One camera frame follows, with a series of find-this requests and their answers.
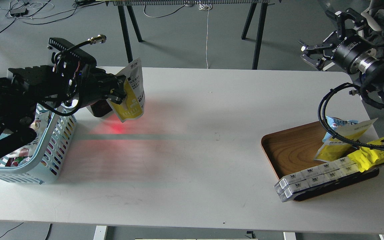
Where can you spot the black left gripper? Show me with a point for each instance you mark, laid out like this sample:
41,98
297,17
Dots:
96,84

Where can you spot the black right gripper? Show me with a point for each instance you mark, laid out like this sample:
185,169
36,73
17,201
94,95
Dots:
352,53

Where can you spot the yellow white snack pouch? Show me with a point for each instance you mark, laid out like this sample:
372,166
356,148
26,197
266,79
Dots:
132,107

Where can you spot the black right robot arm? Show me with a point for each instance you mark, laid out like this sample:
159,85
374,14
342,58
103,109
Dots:
349,23

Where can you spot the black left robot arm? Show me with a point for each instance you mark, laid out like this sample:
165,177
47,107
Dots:
62,90

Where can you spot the snacks inside basket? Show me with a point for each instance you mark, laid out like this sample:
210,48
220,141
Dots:
23,154

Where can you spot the blue white snack bag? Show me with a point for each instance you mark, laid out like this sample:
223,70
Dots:
334,123

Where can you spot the light blue plastic basket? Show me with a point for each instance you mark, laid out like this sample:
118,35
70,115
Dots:
46,163

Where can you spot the yellow snack pouch on tray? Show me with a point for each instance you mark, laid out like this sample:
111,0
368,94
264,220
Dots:
333,148

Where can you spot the bright yellow snack packet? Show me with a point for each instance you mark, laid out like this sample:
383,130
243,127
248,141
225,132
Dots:
366,158

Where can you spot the black barcode scanner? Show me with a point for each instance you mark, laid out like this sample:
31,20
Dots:
100,108

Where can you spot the black trestle table legs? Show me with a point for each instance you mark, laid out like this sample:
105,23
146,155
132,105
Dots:
196,34

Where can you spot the brown wooden tray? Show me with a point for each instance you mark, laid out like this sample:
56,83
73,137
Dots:
292,150

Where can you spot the upper white box pack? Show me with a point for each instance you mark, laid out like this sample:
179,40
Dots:
317,176

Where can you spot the white box pack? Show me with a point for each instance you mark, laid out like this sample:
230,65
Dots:
304,195
317,176

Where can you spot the lower white box pack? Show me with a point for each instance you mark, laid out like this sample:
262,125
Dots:
304,195

